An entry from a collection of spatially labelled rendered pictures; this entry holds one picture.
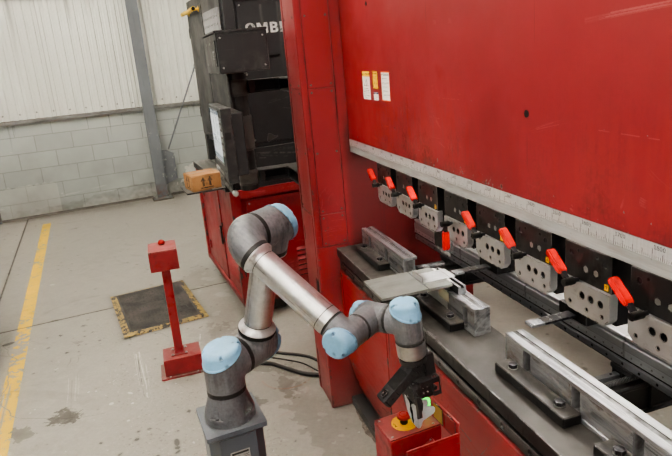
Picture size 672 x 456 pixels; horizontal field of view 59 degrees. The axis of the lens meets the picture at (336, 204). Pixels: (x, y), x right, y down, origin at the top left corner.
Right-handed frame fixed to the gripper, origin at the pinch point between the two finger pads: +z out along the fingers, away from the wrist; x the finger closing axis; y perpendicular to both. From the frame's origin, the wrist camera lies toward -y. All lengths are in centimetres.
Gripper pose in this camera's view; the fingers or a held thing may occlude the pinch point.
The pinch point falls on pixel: (415, 424)
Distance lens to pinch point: 167.8
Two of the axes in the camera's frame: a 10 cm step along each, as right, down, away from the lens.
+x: -3.7, -2.0, 9.1
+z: 1.7, 9.5, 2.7
